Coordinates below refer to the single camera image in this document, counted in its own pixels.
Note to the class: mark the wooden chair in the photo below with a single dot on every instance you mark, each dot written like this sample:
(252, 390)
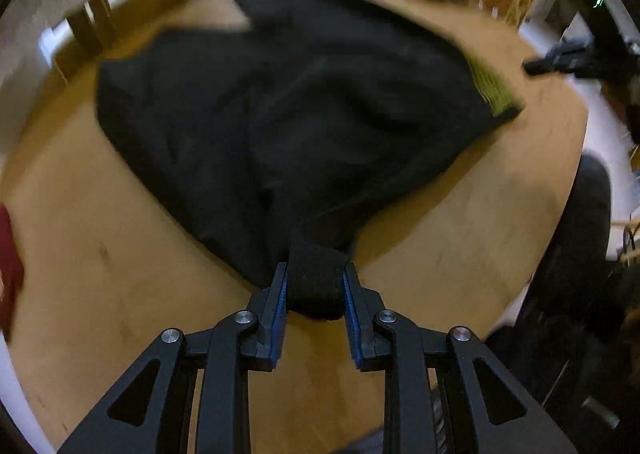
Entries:
(92, 26)

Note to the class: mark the black pants with yellow print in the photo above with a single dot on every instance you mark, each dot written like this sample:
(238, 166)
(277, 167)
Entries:
(280, 133)

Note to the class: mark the maroon cloth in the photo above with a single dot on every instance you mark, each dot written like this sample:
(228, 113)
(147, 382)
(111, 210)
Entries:
(10, 264)

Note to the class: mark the person's striped grey garment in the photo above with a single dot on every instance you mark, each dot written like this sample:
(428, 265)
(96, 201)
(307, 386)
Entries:
(440, 416)

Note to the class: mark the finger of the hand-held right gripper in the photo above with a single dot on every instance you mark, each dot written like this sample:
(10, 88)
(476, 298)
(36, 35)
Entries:
(555, 61)

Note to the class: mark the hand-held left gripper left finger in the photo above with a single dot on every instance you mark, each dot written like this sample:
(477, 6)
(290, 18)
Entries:
(280, 314)

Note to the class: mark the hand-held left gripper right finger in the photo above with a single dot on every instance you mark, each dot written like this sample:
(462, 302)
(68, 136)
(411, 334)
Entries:
(351, 319)

